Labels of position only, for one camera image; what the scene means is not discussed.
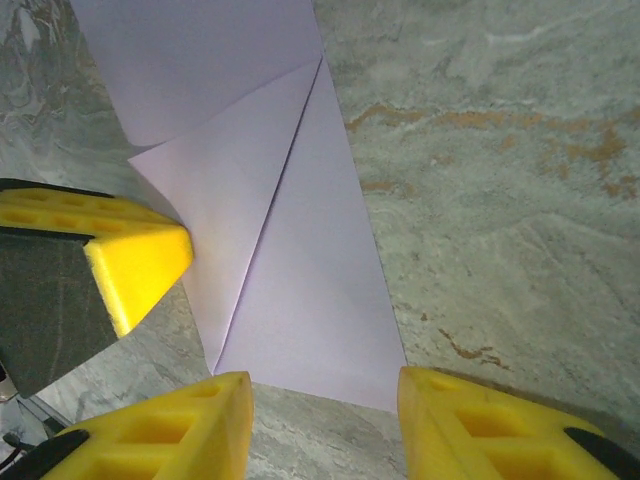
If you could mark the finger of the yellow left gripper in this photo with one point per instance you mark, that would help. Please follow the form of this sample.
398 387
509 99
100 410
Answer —
140 270

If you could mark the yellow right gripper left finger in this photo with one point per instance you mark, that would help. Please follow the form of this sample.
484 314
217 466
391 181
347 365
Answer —
175 435

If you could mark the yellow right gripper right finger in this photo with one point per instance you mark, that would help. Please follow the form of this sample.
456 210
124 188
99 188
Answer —
475 435

